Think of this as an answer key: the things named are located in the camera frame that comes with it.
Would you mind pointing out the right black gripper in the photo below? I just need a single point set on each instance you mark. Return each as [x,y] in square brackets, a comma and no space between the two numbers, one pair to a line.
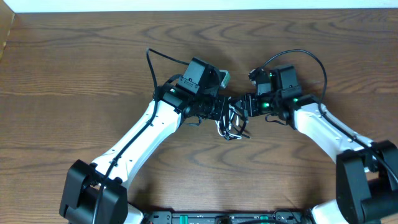
[252,98]

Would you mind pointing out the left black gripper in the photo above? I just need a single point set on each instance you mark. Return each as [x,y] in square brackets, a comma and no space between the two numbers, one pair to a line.
[219,113]

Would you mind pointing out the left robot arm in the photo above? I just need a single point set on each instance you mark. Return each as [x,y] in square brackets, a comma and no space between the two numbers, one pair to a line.
[97,192]

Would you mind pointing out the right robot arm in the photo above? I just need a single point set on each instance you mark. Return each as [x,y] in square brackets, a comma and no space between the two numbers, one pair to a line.
[366,171]

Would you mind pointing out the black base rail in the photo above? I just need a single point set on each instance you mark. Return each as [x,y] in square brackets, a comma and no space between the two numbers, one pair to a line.
[280,216]

